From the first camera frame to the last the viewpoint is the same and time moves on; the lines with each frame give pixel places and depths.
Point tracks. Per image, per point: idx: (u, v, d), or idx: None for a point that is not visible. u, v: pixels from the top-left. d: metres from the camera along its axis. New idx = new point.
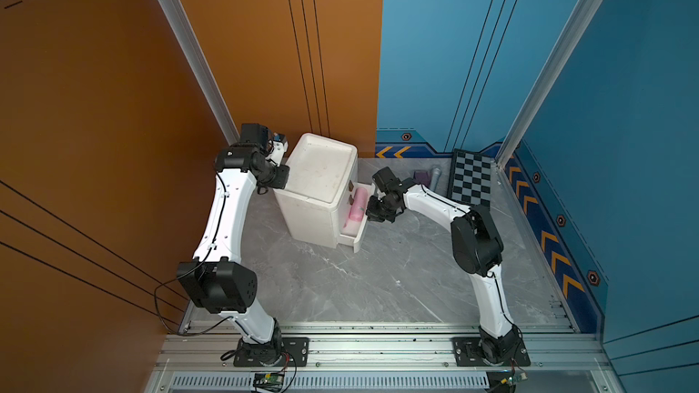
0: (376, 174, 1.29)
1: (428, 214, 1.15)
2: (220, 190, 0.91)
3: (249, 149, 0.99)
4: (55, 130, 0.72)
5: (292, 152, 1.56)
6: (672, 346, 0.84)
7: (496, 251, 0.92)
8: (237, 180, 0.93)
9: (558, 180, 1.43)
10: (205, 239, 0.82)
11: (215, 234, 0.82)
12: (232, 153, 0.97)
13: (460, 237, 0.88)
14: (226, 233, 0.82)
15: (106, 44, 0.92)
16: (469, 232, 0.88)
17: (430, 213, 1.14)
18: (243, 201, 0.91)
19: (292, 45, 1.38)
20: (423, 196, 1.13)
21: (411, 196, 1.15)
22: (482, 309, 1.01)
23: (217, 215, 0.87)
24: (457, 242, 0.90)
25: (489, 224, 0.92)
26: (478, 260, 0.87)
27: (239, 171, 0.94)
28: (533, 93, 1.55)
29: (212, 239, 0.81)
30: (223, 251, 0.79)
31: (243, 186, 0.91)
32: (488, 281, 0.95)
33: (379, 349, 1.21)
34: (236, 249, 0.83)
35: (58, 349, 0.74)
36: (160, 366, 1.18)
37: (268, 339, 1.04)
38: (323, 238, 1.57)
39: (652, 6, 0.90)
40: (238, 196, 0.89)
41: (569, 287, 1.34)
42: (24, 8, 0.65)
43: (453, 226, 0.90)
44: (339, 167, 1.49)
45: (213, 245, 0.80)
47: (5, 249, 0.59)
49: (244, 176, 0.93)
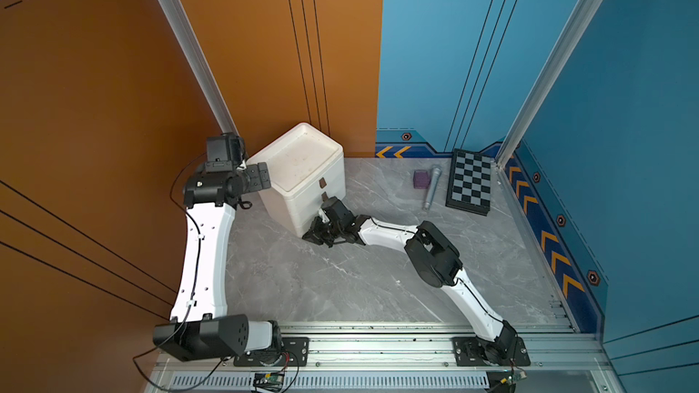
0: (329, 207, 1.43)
1: (383, 243, 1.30)
2: (194, 230, 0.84)
3: (222, 176, 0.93)
4: (52, 128, 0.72)
5: (285, 137, 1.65)
6: (672, 346, 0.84)
7: (454, 258, 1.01)
8: (211, 216, 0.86)
9: (558, 180, 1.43)
10: (182, 295, 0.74)
11: (194, 287, 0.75)
12: (202, 183, 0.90)
13: (416, 258, 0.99)
14: (207, 285, 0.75)
15: (106, 44, 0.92)
16: (420, 251, 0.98)
17: (385, 242, 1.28)
18: (222, 239, 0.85)
19: (292, 45, 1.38)
20: (374, 228, 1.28)
21: (364, 232, 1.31)
22: (470, 314, 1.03)
23: (195, 260, 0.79)
24: (414, 264, 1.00)
25: (438, 236, 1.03)
26: (435, 268, 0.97)
27: (213, 206, 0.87)
28: (533, 92, 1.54)
29: (191, 293, 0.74)
30: (205, 307, 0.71)
31: (219, 223, 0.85)
32: (459, 289, 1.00)
33: (380, 349, 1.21)
34: (221, 300, 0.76)
35: (57, 352, 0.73)
36: (160, 366, 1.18)
37: (268, 346, 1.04)
38: (290, 227, 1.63)
39: (653, 5, 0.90)
40: (215, 235, 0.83)
41: (569, 287, 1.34)
42: (23, 8, 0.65)
43: (410, 249, 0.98)
44: (317, 162, 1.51)
45: (192, 301, 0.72)
47: (5, 249, 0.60)
49: (220, 209, 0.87)
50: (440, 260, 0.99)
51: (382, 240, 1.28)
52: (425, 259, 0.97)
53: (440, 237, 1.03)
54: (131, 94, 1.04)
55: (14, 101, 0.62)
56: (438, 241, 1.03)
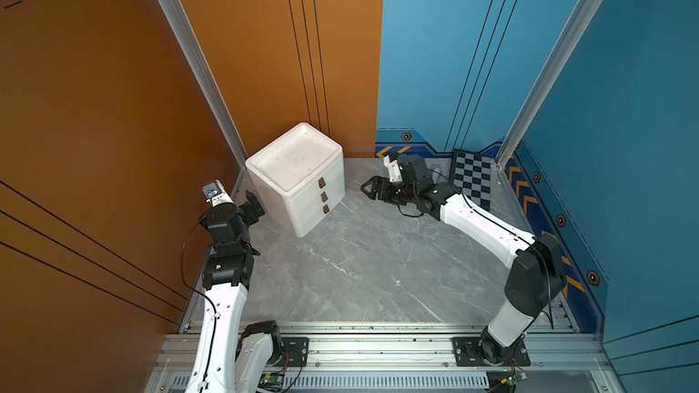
0: (408, 165, 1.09)
1: (471, 232, 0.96)
2: (209, 311, 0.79)
3: (238, 257, 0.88)
4: (51, 128, 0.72)
5: (285, 137, 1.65)
6: (672, 345, 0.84)
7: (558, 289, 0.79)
8: (227, 296, 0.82)
9: (558, 180, 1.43)
10: (195, 374, 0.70)
11: (206, 367, 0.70)
12: (220, 266, 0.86)
13: (521, 278, 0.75)
14: (218, 364, 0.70)
15: (106, 44, 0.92)
16: (534, 275, 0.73)
17: (475, 234, 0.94)
18: (236, 319, 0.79)
19: (292, 45, 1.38)
20: (468, 214, 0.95)
21: (450, 211, 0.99)
22: (506, 324, 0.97)
23: (209, 343, 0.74)
24: (511, 280, 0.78)
25: (557, 260, 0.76)
26: (536, 296, 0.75)
27: (229, 287, 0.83)
28: (533, 92, 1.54)
29: (203, 375, 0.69)
30: (216, 388, 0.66)
31: (234, 301, 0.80)
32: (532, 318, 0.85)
33: (379, 349, 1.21)
34: (232, 383, 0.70)
35: (58, 351, 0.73)
36: (160, 366, 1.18)
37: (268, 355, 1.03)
38: (289, 228, 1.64)
39: (652, 5, 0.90)
40: (229, 315, 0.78)
41: (569, 287, 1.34)
42: (24, 8, 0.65)
43: (516, 263, 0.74)
44: (316, 162, 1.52)
45: (204, 383, 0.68)
47: (5, 248, 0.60)
49: (236, 290, 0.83)
50: (544, 289, 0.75)
51: (471, 233, 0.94)
52: (528, 283, 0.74)
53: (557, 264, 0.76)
54: (131, 94, 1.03)
55: (14, 101, 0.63)
56: (552, 267, 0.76)
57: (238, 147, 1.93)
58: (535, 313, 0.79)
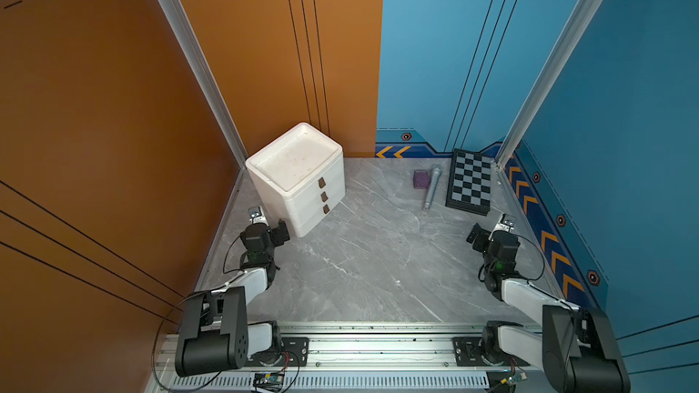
0: (502, 245, 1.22)
1: (523, 307, 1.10)
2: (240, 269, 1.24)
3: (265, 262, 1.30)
4: (53, 127, 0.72)
5: (284, 138, 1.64)
6: (671, 346, 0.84)
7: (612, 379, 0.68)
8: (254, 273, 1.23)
9: (558, 180, 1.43)
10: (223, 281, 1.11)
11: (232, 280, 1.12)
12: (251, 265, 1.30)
13: (552, 330, 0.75)
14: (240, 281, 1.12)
15: (106, 44, 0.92)
16: (562, 327, 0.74)
17: (525, 304, 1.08)
18: (258, 280, 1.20)
19: (292, 45, 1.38)
20: (521, 286, 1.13)
21: (509, 283, 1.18)
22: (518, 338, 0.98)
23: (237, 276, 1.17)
24: (546, 337, 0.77)
25: (603, 337, 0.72)
26: (565, 353, 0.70)
27: (259, 271, 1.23)
28: (533, 93, 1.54)
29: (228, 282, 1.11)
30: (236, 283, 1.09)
31: (257, 272, 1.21)
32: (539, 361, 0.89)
33: (379, 349, 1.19)
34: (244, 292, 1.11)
35: (57, 351, 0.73)
36: (160, 366, 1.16)
37: (268, 347, 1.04)
38: (288, 228, 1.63)
39: (653, 5, 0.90)
40: (255, 275, 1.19)
41: (569, 287, 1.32)
42: (23, 8, 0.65)
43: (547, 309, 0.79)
44: (316, 162, 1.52)
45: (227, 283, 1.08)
47: (5, 248, 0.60)
49: (260, 275, 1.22)
50: (576, 354, 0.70)
51: (522, 302, 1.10)
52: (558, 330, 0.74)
53: (603, 337, 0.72)
54: (131, 94, 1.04)
55: (13, 102, 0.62)
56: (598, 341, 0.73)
57: (238, 147, 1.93)
58: (564, 390, 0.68)
